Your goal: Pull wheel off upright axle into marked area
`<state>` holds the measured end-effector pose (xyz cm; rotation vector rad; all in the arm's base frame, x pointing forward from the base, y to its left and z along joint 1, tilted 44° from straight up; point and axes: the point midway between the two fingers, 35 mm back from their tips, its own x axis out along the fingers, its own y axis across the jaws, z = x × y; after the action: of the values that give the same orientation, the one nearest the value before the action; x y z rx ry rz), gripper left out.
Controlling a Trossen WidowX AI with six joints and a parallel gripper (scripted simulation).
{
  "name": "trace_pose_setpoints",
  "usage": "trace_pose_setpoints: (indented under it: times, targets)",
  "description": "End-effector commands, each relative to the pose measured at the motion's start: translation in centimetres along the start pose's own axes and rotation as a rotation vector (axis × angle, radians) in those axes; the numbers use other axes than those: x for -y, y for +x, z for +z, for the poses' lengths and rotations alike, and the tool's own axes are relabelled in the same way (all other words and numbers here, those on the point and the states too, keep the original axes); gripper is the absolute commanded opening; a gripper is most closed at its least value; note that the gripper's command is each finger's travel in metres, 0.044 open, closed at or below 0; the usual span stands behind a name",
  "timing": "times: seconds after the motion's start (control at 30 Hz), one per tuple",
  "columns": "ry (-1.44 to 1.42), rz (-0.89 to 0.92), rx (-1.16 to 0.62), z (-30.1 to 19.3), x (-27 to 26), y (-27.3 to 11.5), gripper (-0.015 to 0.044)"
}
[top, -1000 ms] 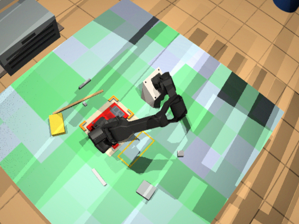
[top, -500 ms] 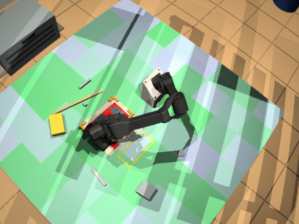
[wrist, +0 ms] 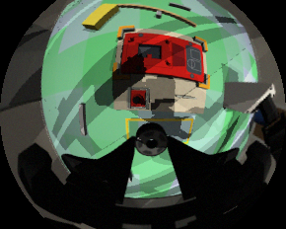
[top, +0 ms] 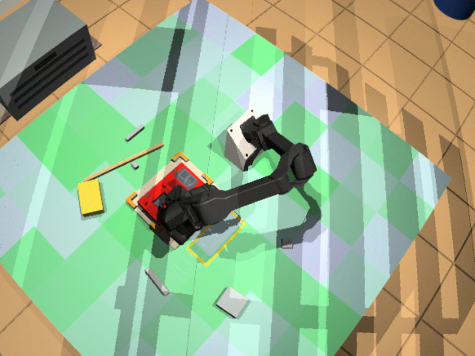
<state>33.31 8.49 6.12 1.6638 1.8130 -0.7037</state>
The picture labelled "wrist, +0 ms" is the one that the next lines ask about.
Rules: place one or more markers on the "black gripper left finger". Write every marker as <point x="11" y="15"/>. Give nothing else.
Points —
<point x="112" y="170"/>

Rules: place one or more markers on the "yellow rectangular block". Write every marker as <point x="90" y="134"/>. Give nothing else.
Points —
<point x="100" y="16"/>

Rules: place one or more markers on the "tan long thin stick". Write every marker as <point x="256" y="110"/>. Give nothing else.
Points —
<point x="169" y="13"/>

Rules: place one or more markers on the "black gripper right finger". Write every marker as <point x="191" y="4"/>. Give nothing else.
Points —
<point x="193" y="167"/>

